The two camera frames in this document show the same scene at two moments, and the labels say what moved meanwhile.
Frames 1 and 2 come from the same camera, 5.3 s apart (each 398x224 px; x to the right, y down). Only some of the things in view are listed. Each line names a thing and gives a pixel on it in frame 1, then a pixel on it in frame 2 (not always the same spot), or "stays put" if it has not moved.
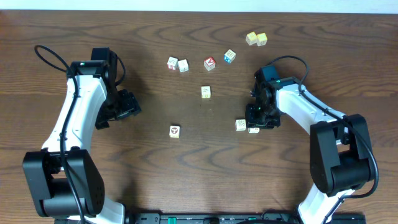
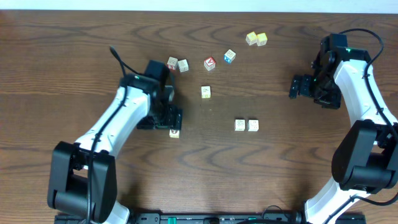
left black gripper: x=123 y=109 to x=166 y=121
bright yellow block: x=262 y=39 stays put
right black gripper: x=252 y=122 to x=332 y=101
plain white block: x=183 y=65 stays put
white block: x=240 y=125 stays put
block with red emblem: x=175 y=131 stays put
